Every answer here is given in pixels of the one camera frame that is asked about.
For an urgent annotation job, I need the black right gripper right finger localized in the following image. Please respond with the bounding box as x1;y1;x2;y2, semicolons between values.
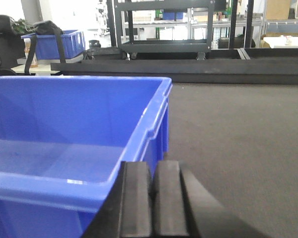
153;160;266;238

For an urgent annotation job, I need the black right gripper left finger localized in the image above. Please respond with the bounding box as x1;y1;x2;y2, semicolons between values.
82;162;152;238

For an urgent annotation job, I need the grey conveyor belt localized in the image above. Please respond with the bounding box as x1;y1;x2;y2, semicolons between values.
166;83;298;238

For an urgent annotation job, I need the distant blue plastic bin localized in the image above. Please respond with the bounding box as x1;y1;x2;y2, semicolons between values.
35;30;85;60

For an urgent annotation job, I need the dark grey utility cart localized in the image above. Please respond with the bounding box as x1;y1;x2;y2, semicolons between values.
112;0;216;60

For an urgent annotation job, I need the white table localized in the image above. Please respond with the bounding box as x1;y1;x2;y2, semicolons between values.
263;36;298;49

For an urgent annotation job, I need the black office chair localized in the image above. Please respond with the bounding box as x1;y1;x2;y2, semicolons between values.
0;15;24;76

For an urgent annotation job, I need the cardboard box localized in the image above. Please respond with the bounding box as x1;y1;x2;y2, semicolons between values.
265;0;292;20

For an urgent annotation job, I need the black conveyor side rail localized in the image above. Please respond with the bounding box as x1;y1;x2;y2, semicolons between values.
51;48;298;85

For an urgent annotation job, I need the black bag with straps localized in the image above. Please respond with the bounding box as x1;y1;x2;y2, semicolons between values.
24;20;66;75

